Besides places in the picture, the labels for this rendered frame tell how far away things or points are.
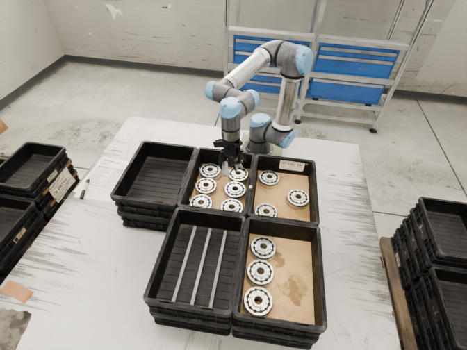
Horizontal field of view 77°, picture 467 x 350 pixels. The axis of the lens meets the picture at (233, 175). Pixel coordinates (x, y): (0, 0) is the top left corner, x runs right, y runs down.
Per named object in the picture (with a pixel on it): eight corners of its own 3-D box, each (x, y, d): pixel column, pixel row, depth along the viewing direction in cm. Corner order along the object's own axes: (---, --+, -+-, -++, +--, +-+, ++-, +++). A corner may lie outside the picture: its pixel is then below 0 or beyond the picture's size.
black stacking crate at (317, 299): (245, 232, 129) (247, 217, 121) (313, 242, 126) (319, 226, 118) (231, 328, 101) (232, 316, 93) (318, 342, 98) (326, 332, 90)
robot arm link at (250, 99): (238, 82, 116) (222, 94, 110) (263, 91, 112) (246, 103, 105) (238, 100, 122) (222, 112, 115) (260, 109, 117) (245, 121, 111)
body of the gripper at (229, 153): (231, 170, 118) (230, 146, 109) (219, 159, 123) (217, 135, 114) (246, 162, 121) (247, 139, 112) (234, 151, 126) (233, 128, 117)
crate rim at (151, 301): (176, 210, 125) (176, 205, 123) (246, 219, 122) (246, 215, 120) (142, 303, 97) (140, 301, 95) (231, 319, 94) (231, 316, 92)
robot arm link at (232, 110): (246, 98, 104) (232, 109, 99) (246, 124, 112) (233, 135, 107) (228, 92, 107) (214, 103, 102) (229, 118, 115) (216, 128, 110)
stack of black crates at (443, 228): (388, 237, 208) (418, 196, 176) (433, 244, 205) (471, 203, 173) (401, 292, 180) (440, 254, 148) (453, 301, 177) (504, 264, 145)
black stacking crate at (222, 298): (179, 223, 131) (176, 207, 123) (244, 232, 129) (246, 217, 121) (148, 314, 103) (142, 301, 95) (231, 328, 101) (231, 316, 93)
